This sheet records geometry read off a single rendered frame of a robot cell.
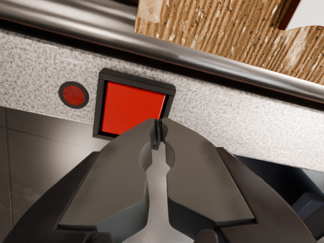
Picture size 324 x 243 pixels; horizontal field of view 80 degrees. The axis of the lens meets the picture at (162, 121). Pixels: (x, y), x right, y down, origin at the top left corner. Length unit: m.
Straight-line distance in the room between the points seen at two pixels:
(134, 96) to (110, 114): 0.03
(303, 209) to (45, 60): 0.49
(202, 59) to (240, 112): 0.08
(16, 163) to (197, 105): 1.69
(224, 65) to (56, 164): 1.56
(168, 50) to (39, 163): 1.60
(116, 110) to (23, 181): 1.75
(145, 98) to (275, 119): 0.15
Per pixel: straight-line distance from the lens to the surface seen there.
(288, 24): 0.19
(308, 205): 0.49
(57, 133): 1.50
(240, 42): 0.19
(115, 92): 0.20
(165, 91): 0.19
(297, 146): 0.30
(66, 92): 0.23
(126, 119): 0.21
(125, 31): 0.20
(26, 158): 1.75
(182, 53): 0.20
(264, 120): 0.26
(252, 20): 0.19
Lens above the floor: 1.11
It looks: 60 degrees down
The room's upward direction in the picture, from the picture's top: 179 degrees clockwise
